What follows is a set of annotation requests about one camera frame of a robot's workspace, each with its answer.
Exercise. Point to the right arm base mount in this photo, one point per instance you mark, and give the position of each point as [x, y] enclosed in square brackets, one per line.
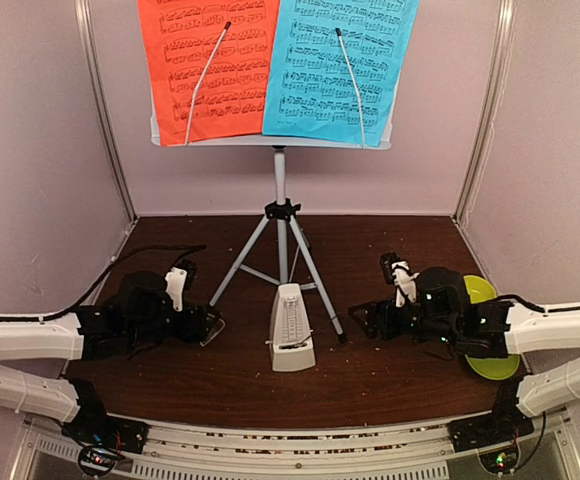
[496, 441]

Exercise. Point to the grey metronome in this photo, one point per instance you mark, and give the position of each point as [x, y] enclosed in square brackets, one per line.
[290, 341]

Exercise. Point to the green bowl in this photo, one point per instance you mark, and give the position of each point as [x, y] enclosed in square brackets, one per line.
[479, 289]

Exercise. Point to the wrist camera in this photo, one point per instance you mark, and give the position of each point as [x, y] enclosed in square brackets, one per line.
[396, 272]
[178, 280]

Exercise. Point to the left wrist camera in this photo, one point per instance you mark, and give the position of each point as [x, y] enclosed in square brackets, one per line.
[178, 280]

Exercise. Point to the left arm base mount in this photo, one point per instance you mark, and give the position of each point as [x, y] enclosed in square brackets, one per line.
[105, 446]

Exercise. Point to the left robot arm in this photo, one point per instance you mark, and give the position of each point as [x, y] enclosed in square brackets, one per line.
[147, 309]

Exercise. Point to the aluminium corner post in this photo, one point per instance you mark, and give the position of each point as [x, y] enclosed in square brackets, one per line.
[500, 58]
[87, 35]

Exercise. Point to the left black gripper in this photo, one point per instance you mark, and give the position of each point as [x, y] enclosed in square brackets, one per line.
[193, 328]

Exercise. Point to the blue sheet music mat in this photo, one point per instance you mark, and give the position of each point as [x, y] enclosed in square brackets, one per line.
[335, 67]

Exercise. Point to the grey music stand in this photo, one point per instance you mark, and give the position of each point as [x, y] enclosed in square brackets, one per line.
[281, 211]

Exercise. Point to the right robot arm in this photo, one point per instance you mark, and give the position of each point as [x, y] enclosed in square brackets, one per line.
[435, 305]

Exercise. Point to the red sheet music mat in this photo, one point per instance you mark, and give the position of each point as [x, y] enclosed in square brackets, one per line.
[209, 66]

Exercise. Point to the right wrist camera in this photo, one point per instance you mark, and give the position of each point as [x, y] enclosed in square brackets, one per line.
[396, 272]

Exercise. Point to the left aluminium corner post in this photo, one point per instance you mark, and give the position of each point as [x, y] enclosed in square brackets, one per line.
[87, 35]

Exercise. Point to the clear metronome cover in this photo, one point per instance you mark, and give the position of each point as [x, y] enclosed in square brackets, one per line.
[214, 325]

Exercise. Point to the green plate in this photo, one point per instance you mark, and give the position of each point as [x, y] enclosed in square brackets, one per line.
[495, 369]

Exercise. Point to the right aluminium corner post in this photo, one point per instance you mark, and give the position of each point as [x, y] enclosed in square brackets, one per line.
[500, 58]

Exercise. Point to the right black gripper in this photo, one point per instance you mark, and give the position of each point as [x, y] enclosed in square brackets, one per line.
[376, 310]

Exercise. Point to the aluminium front rail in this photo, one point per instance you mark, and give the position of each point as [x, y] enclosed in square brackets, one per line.
[416, 450]

